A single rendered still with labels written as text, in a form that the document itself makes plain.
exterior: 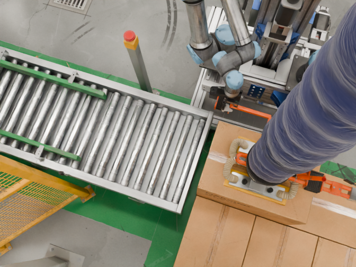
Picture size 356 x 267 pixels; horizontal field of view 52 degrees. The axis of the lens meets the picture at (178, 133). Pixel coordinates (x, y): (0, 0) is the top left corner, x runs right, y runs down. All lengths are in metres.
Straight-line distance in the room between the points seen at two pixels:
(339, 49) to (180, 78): 2.56
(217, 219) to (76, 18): 2.24
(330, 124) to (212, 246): 1.64
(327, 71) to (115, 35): 2.81
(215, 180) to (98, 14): 2.13
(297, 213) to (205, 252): 0.66
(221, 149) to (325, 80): 1.31
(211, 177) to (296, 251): 0.79
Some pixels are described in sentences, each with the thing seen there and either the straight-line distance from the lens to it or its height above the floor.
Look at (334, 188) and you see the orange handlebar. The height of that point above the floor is 1.09.
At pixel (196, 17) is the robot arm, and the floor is 1.46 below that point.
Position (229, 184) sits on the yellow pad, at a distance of 2.01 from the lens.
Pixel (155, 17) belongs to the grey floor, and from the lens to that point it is 3.51.
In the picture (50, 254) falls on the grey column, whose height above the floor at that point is 0.01.
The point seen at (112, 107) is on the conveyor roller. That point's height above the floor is 0.55.
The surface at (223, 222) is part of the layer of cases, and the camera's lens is 2.41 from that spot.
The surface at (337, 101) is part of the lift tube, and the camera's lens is 0.81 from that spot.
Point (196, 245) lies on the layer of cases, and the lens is 2.41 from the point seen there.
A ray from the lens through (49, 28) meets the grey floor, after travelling 3.68.
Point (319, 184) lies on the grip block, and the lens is 1.98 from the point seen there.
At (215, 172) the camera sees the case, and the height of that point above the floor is 0.95.
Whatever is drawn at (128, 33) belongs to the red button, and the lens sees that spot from 2.24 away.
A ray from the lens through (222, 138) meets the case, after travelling 2.07.
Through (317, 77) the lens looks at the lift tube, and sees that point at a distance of 0.84.
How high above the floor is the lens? 2.95
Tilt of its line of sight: 75 degrees down
